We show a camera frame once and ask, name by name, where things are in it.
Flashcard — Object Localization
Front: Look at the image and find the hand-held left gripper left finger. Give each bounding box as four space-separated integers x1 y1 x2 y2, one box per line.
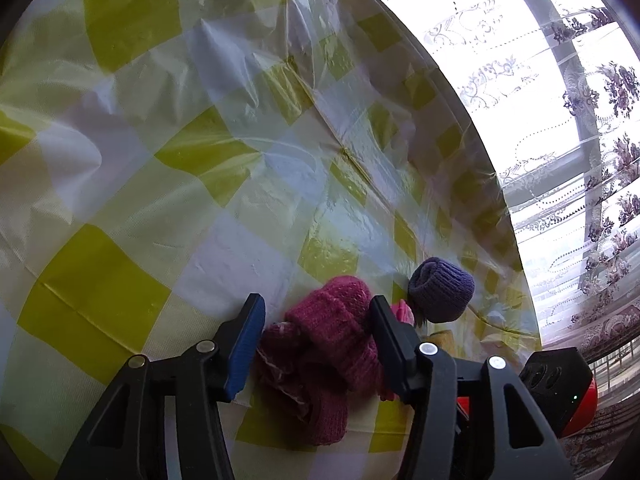
55 292 267 480

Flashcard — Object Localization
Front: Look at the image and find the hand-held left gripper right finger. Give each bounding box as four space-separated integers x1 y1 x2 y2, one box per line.
369 295 576 480

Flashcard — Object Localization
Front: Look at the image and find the magenta knitted sock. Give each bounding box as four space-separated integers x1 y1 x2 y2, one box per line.
285 276 382 397

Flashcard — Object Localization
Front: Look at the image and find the dark magenta frilled sock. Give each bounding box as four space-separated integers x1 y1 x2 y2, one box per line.
255 322 351 447

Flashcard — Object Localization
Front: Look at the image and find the pink fabric item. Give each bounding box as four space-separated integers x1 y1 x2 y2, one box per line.
391 300 417 329

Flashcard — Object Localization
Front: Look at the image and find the red thermos flask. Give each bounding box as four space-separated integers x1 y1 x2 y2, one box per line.
454 377 599 437

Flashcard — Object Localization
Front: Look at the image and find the yellow sponge block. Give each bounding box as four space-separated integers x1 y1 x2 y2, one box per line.
429 330 465 357

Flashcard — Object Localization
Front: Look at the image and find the purple knitted sock roll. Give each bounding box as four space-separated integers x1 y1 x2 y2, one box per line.
407 256 476 324

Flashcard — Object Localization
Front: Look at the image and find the sheer floral lace curtain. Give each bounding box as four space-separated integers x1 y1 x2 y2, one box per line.
345 0 640 480

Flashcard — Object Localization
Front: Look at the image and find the yellow checkered plastic tablecloth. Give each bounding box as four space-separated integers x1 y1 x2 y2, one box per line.
0 0 543 480

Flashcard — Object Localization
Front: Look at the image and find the grey window frame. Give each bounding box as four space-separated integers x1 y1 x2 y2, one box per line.
515 0 618 201

